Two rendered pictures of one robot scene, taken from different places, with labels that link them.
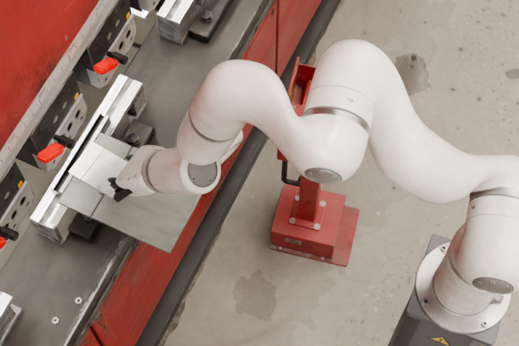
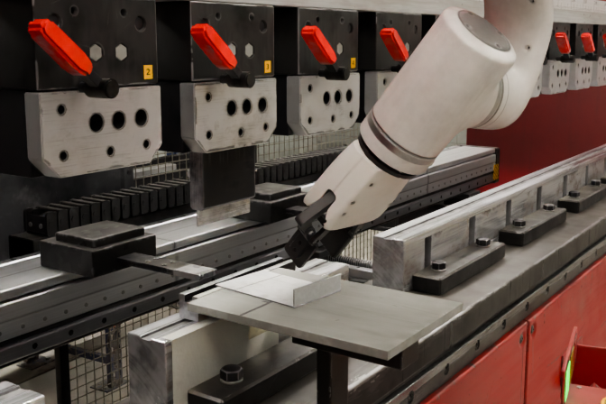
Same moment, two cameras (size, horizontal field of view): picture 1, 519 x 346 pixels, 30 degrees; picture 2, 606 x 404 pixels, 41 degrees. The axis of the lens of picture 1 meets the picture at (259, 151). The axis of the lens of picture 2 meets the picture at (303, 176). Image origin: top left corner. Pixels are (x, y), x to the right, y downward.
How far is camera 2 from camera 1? 1.57 m
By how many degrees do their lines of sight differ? 55
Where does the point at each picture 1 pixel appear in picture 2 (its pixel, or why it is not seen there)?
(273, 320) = not seen: outside the picture
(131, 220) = (316, 322)
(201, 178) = (483, 33)
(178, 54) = not seen: hidden behind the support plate
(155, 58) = not seen: hidden behind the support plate
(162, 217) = (375, 323)
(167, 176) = (416, 56)
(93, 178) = (255, 289)
